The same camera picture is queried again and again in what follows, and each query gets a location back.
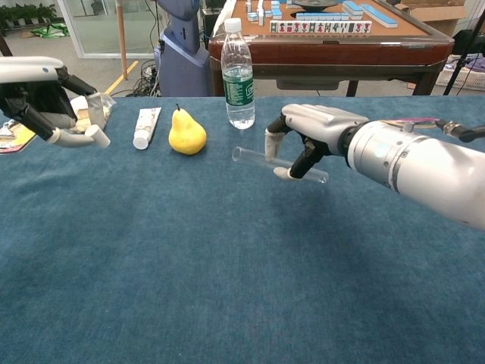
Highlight cardboard box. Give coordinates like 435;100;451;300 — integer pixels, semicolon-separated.
393;0;471;37

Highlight potted green plants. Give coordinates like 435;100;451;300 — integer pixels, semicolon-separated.
0;3;58;27

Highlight yellow pear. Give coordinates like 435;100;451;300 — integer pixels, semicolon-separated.
167;104;208;155

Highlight black tripod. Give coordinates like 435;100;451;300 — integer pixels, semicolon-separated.
443;0;485;96

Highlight face-up mahjong tile row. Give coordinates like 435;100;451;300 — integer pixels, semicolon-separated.
269;20;373;34

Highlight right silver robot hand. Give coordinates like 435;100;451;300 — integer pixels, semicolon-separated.
264;104;371;183

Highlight clear plastic water bottle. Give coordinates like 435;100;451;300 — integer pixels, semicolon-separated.
221;17;255;130

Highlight clear glass test tube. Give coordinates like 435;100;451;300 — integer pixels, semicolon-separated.
231;146;330;185

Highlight white plastic basket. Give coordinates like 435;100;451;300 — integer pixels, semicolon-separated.
434;66;485;92

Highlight tangle of black cables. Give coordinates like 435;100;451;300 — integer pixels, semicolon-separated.
130;60;164;98

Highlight white squeeze tube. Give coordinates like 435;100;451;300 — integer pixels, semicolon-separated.
132;107;163;150

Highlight blue-backed mahjong tile row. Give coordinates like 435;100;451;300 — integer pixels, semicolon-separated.
296;11;350;21
359;3;399;29
342;0;365;20

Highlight wooden pole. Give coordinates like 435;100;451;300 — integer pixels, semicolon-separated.
115;0;129;80

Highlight clear bag of snacks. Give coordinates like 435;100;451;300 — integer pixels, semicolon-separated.
70;92;117;133

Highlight brown mahjong table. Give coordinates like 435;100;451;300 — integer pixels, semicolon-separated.
208;0;455;98

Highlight razor on yellow card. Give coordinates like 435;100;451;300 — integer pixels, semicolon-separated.
0;119;37;155

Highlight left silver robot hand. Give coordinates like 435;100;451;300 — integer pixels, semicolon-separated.
0;56;111;149

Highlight blue table cloth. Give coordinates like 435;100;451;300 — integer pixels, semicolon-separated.
0;94;485;364

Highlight small white tube cap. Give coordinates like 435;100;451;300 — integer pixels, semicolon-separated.
85;126;111;149

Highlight green bag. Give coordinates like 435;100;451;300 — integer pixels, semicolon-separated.
30;22;71;39

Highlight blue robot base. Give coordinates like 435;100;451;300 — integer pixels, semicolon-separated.
153;0;213;98

